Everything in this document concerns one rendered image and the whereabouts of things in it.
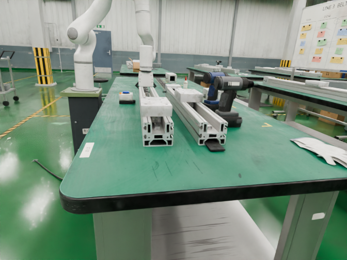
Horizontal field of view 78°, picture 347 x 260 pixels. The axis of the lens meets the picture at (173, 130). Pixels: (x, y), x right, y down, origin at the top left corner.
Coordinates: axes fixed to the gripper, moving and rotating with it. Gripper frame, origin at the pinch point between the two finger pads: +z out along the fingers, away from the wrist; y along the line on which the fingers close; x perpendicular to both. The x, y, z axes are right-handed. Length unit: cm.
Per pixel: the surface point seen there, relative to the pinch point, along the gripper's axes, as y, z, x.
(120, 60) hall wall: 86, 14, -1096
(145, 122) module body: 4, -6, 84
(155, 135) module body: 1, 0, 83
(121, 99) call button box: 15.3, -0.1, 21.0
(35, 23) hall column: 285, -93, -578
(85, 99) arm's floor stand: 41.0, 5.5, -3.6
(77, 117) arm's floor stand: 48, 18, -3
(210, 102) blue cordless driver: -33, -3, 42
